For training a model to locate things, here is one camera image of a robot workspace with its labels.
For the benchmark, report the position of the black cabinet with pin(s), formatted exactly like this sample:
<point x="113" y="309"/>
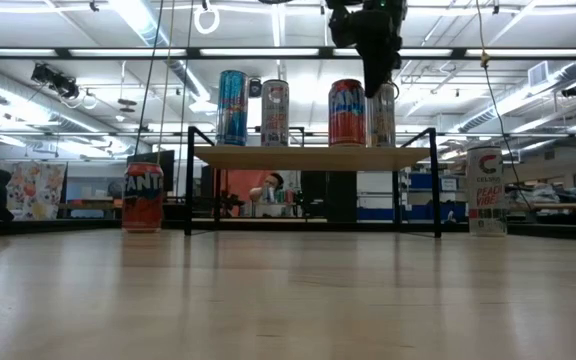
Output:
<point x="338" y="195"/>

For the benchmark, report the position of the blue storage cabinet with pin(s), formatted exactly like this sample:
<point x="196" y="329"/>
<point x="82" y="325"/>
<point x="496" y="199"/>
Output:
<point x="423" y="181"/>

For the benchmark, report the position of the black ceiling projector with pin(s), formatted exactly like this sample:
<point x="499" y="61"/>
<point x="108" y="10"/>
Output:
<point x="55" y="80"/>

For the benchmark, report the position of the black ceiling camera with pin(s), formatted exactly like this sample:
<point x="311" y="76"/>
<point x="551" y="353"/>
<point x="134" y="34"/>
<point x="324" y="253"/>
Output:
<point x="254" y="88"/>

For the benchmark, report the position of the large silver blue can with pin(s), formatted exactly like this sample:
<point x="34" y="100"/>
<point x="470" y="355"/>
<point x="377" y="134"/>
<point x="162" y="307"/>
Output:
<point x="385" y="125"/>

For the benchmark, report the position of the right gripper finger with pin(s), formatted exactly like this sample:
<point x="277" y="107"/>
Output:
<point x="380" y="60"/>

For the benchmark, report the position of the red banner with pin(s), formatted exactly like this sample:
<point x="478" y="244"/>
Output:
<point x="240" y="180"/>

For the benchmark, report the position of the Celsius Peach Vibe can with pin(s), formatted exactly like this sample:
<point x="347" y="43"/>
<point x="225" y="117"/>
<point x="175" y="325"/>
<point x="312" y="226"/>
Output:
<point x="274" y="115"/>
<point x="486" y="195"/>

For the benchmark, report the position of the black aluminium rig frame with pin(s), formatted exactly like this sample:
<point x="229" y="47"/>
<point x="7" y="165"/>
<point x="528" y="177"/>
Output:
<point x="68" y="226"/>

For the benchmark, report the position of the cluttered wooden workbench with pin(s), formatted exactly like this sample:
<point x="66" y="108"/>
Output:
<point x="568" y="206"/>

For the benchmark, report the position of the wooden shelf black metal legs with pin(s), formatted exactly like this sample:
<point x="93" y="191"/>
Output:
<point x="308" y="157"/>

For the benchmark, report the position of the floral cloth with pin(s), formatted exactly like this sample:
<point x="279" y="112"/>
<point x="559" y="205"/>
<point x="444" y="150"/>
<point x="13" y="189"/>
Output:
<point x="38" y="190"/>

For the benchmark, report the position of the silver sugarfree Red Bull can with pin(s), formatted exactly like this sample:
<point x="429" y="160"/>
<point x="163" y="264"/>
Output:
<point x="232" y="110"/>

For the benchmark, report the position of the person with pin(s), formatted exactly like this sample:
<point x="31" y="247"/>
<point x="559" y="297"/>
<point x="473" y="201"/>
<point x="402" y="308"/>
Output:
<point x="268" y="192"/>

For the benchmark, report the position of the black ceiling device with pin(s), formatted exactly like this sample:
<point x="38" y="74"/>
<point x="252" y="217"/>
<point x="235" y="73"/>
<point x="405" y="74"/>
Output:
<point x="573" y="90"/>

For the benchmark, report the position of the Fanta soda can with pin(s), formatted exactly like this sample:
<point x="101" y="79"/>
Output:
<point x="346" y="115"/>
<point x="143" y="200"/>

